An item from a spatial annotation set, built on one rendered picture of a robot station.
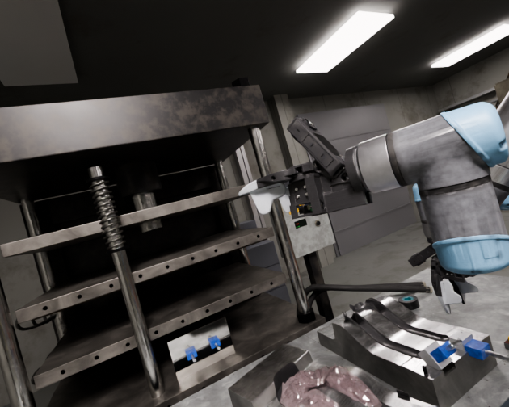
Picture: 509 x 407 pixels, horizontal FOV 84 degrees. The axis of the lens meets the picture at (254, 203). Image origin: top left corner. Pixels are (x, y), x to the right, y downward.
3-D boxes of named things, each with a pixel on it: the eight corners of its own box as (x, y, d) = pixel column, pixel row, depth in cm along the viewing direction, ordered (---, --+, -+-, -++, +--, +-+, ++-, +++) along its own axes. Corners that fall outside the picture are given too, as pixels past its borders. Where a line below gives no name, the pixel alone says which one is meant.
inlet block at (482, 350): (519, 366, 70) (514, 345, 70) (509, 375, 68) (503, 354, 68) (464, 347, 82) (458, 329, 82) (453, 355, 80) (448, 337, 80)
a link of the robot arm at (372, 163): (380, 128, 36) (395, 138, 42) (346, 141, 39) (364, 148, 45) (395, 186, 35) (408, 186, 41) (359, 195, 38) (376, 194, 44)
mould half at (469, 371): (498, 364, 81) (485, 319, 81) (442, 415, 70) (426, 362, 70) (366, 318, 126) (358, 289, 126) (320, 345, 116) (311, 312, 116)
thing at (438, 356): (477, 346, 67) (456, 325, 71) (464, 356, 65) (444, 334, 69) (445, 364, 76) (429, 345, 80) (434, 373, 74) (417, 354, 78)
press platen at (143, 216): (259, 190, 150) (256, 182, 150) (2, 258, 106) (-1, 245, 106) (221, 204, 214) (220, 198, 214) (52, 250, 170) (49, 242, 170)
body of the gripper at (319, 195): (287, 220, 45) (363, 203, 37) (276, 168, 46) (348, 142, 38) (309, 216, 51) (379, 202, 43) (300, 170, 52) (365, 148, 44)
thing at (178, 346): (235, 352, 132) (225, 316, 132) (178, 381, 121) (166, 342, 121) (209, 323, 178) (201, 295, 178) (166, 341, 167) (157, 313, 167)
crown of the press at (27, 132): (289, 190, 143) (256, 74, 143) (-50, 284, 90) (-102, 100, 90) (235, 207, 219) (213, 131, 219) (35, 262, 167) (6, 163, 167)
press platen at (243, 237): (274, 236, 148) (271, 226, 148) (18, 324, 103) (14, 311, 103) (230, 236, 215) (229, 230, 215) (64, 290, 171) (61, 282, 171)
